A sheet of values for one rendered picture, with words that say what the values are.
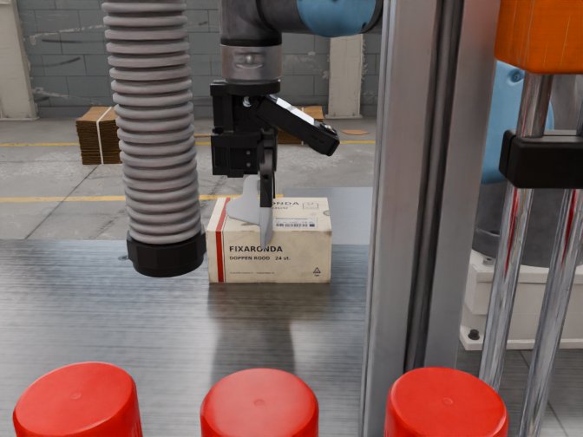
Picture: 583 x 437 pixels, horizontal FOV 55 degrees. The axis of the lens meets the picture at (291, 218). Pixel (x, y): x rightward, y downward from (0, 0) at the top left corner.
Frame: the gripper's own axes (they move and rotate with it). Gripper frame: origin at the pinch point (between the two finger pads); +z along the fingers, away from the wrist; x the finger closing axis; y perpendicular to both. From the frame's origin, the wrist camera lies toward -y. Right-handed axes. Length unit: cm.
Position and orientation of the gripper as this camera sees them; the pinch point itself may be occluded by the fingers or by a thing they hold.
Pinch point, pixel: (271, 226)
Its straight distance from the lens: 77.6
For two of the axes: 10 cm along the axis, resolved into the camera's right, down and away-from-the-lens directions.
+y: -10.0, 0.0, 0.0
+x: 0.0, 3.8, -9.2
